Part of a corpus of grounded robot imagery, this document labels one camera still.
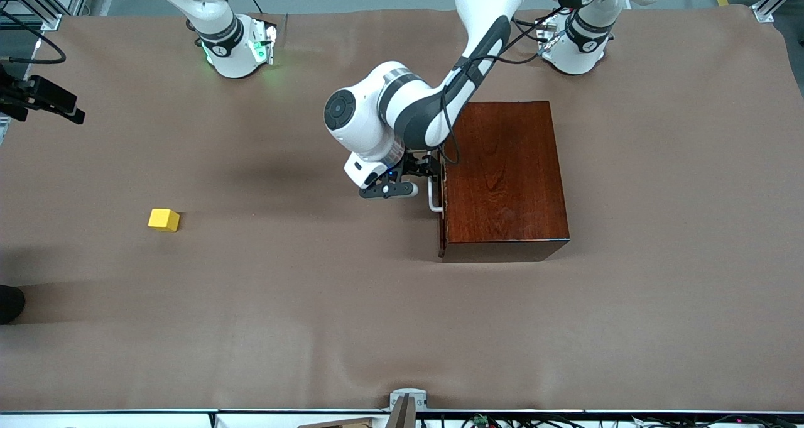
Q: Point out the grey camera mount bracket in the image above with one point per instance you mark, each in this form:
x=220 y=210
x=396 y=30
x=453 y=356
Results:
x=408 y=395

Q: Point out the table cover mat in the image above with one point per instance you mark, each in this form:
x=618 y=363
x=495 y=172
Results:
x=314 y=321

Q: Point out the yellow block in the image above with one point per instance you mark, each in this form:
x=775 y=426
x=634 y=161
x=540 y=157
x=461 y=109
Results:
x=163 y=219

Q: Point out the dark brown wooden cabinet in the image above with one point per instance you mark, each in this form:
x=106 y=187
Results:
x=502 y=176

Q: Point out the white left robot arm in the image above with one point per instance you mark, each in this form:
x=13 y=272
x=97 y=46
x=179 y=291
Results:
x=414 y=107

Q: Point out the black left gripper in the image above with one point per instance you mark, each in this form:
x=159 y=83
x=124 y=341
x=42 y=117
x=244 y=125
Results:
x=416 y=166

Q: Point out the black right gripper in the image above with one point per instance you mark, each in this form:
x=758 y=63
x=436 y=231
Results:
x=39 y=93

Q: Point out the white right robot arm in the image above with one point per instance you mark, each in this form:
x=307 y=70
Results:
x=229 y=44

